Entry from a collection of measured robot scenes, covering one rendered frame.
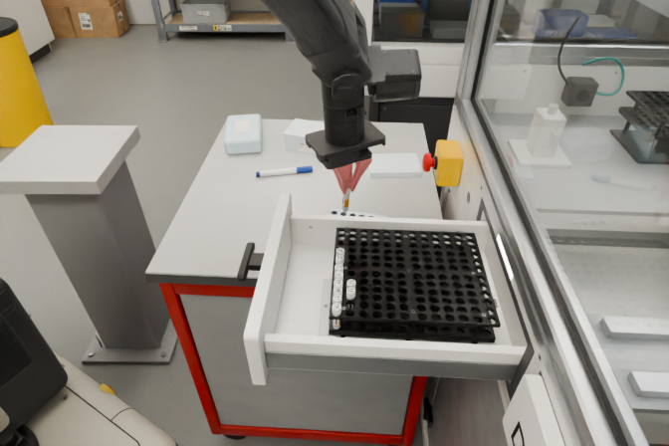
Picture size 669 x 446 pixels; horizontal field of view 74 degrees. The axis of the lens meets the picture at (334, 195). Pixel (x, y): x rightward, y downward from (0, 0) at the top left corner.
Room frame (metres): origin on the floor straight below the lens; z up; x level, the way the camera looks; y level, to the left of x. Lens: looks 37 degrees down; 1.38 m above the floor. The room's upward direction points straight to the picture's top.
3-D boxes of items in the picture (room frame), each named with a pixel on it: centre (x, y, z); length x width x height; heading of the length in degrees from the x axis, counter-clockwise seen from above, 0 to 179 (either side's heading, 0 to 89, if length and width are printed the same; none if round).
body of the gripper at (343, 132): (0.56, -0.01, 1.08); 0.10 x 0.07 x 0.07; 114
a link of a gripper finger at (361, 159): (0.55, -0.01, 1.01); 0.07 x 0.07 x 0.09; 24
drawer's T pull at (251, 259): (0.46, 0.12, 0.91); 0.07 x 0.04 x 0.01; 177
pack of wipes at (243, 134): (1.06, 0.25, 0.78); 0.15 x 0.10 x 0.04; 7
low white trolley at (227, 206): (0.87, 0.05, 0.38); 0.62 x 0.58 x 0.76; 177
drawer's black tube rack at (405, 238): (0.45, -0.11, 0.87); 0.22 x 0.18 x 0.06; 87
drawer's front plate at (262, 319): (0.46, 0.09, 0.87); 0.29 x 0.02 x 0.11; 177
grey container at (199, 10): (4.41, 1.21, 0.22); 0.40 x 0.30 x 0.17; 90
